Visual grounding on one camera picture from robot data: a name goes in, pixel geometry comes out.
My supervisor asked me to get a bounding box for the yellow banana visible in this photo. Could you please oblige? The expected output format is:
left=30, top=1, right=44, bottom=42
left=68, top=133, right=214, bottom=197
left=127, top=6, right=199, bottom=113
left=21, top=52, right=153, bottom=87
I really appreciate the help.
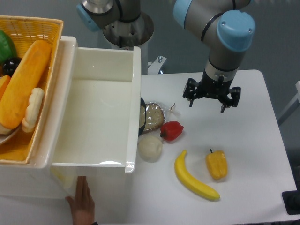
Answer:
left=174, top=150, right=220, bottom=201

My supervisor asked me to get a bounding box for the black round fruit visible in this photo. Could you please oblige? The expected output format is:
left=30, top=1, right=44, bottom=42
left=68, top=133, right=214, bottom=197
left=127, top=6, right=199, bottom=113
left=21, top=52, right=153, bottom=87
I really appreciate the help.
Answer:
left=2, top=57, right=22, bottom=77

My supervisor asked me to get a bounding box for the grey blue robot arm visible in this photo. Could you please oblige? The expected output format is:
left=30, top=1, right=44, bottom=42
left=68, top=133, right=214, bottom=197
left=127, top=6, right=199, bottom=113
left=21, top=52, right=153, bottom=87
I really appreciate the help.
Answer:
left=76, top=0, right=255, bottom=111

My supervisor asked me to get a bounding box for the white frame at right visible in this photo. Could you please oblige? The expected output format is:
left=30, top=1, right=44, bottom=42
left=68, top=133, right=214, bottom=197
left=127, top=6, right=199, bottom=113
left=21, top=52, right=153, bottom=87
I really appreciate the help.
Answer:
left=277, top=81, right=300, bottom=126

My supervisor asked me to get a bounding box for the black device at edge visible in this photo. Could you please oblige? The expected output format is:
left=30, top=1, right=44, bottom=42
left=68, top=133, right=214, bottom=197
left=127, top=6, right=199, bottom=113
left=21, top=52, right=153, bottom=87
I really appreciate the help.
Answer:
left=282, top=190, right=300, bottom=215

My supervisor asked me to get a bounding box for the white plate in basket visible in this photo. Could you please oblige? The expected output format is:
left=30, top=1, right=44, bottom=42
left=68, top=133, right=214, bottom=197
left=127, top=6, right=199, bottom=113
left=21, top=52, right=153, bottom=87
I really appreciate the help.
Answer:
left=0, top=126, right=21, bottom=145

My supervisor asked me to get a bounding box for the yellow wicker basket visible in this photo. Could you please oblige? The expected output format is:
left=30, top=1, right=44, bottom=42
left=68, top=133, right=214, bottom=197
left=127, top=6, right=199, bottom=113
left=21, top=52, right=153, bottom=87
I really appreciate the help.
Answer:
left=0, top=15, right=63, bottom=164

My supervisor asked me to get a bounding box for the pale white pear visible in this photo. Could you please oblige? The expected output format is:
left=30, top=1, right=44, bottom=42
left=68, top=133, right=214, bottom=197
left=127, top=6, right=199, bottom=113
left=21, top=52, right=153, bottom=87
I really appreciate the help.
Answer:
left=138, top=135, right=163, bottom=163

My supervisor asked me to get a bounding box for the wrapped brown bread slice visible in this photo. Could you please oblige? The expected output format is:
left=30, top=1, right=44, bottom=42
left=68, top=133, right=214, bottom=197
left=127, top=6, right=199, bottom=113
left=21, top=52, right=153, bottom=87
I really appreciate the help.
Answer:
left=139, top=102, right=180, bottom=134

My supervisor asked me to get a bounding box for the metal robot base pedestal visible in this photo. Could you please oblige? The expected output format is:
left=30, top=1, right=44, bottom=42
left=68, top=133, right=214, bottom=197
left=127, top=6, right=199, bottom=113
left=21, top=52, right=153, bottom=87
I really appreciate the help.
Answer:
left=102, top=12, right=154, bottom=75

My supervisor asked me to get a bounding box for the cream peanut shaped toy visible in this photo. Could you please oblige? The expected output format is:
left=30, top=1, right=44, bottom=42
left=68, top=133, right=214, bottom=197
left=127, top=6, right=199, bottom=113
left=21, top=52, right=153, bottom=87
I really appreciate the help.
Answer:
left=22, top=88, right=44, bottom=133

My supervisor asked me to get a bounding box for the large orange corn cob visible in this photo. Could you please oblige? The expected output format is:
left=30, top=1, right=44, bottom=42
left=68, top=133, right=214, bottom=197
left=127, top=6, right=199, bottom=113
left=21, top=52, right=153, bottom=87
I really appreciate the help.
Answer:
left=0, top=40, right=52, bottom=129

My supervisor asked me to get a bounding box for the black drawer handle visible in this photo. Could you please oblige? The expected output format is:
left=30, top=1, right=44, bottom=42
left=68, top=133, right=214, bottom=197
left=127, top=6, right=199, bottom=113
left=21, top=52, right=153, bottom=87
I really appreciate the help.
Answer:
left=138, top=97, right=147, bottom=136

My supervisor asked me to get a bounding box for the white open drawer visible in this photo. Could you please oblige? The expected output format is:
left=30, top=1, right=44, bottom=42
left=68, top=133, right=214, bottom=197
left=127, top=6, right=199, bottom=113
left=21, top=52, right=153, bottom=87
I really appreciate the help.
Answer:
left=52, top=47, right=141, bottom=175

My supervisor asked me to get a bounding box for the red bell pepper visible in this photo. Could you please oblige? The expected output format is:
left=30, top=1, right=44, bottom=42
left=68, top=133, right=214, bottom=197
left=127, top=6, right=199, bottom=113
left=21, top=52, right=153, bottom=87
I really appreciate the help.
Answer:
left=160, top=121, right=184, bottom=141

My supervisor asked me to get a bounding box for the green bell pepper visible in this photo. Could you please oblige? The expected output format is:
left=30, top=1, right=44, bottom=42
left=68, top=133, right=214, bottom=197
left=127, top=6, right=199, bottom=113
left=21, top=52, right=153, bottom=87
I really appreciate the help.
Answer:
left=0, top=30, right=17, bottom=64

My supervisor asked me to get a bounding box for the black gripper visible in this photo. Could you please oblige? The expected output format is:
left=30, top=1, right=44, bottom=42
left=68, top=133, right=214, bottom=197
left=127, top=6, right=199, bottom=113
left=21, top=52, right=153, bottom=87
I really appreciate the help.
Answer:
left=182, top=69, right=241, bottom=113

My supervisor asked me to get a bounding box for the bare human hand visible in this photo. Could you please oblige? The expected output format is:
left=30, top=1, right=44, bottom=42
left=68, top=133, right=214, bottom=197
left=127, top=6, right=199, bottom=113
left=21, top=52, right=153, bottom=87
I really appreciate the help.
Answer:
left=65, top=176, right=96, bottom=225

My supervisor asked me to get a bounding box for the yellow bell pepper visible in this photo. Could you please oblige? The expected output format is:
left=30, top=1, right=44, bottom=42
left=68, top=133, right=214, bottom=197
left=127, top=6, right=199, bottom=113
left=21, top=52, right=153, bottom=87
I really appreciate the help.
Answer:
left=205, top=149, right=228, bottom=180

